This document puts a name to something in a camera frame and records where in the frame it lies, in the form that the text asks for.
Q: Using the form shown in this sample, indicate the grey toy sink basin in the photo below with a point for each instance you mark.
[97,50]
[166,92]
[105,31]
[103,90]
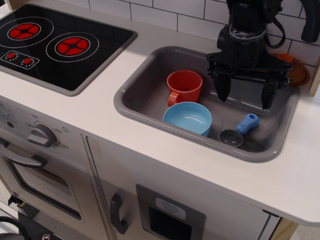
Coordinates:
[143,98]

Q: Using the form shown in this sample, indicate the light blue plastic bowl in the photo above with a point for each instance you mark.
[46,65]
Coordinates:
[190,116]

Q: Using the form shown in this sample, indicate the black toy faucet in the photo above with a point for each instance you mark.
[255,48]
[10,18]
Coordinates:
[311,29]

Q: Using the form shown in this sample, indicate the grey oven door handle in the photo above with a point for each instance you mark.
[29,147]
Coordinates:
[34,161]

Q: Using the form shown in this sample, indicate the grey dispenser panel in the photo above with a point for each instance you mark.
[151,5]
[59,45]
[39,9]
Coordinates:
[168,219]

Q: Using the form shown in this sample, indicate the oven door with window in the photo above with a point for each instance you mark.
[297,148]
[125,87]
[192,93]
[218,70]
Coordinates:
[43,189]

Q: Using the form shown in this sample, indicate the grey cabinet door handle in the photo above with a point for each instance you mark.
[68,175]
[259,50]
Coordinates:
[120,225]

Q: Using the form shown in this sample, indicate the grey oven knob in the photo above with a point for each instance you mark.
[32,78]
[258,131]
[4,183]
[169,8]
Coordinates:
[41,135]

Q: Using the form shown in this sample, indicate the orange transparent pot lid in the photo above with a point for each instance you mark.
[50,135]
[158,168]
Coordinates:
[299,74]

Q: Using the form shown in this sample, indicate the orange plastic cup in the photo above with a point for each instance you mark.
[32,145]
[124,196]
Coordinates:
[184,86]

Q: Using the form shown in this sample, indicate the grey spoon with blue handle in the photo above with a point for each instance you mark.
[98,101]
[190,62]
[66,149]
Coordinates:
[234,137]

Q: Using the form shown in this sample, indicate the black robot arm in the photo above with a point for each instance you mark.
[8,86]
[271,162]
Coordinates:
[252,16]

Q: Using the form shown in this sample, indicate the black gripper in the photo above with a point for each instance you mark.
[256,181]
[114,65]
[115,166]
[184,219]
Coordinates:
[243,56]

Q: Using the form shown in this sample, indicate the black toy stove top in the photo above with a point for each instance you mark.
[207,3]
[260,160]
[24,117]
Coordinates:
[58,51]

